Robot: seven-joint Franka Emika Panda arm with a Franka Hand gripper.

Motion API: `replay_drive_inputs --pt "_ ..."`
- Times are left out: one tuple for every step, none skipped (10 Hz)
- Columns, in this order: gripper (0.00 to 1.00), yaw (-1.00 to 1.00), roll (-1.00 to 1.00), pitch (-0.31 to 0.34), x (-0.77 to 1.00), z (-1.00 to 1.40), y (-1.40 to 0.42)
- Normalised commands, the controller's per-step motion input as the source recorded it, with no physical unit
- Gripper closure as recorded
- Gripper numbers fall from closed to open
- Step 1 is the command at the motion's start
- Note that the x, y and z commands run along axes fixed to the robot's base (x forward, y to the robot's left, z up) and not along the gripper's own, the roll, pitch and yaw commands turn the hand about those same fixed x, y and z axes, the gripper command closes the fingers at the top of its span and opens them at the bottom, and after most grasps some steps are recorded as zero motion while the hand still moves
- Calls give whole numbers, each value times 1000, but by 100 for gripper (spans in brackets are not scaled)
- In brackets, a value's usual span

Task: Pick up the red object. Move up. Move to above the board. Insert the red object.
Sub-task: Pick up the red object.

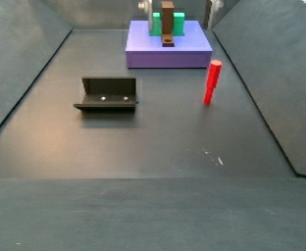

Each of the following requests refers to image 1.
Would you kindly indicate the red stepped cylinder peg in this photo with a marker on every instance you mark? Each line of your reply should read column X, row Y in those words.
column 212, row 80

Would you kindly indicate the purple base board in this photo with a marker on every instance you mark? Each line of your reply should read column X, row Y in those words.
column 190, row 53

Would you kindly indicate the green U-shaped block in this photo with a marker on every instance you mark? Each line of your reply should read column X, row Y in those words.
column 177, row 27

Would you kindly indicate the brown L-shaped block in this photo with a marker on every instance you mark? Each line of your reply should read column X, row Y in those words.
column 166, row 23

